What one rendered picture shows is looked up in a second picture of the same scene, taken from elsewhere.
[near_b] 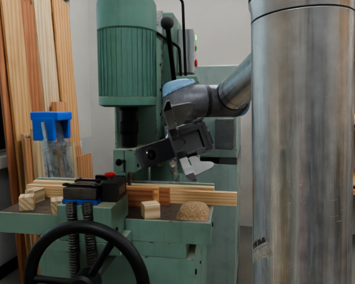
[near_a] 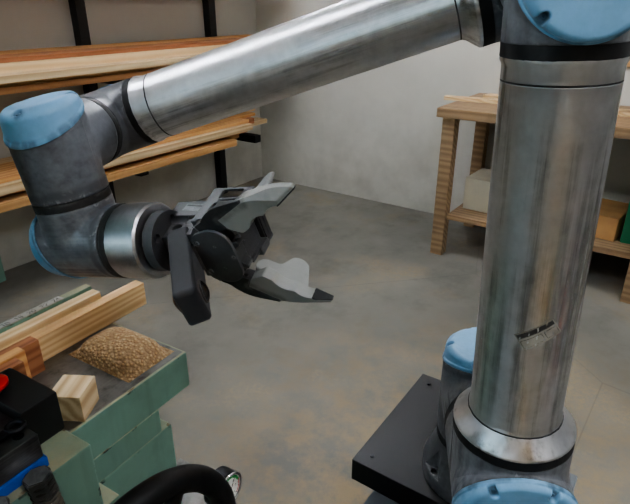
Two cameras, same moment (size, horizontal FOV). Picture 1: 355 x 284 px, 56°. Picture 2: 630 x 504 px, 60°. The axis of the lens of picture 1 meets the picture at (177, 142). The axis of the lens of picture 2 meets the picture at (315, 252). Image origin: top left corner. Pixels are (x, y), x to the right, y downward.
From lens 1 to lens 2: 0.63 m
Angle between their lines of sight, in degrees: 67
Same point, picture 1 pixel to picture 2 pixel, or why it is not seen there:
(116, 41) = not seen: outside the picture
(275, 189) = (574, 270)
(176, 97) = (75, 144)
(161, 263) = (128, 470)
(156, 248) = (117, 452)
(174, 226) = (138, 394)
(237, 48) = not seen: outside the picture
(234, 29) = not seen: outside the picture
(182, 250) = (156, 422)
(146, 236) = (96, 449)
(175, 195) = (45, 344)
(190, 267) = (169, 439)
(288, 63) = (605, 143)
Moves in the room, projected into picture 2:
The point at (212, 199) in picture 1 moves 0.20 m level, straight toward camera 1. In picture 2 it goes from (109, 313) to (211, 348)
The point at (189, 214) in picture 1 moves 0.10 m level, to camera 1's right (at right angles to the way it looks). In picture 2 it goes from (143, 360) to (185, 324)
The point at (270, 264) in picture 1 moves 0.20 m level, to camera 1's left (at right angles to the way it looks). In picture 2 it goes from (556, 341) to (553, 475)
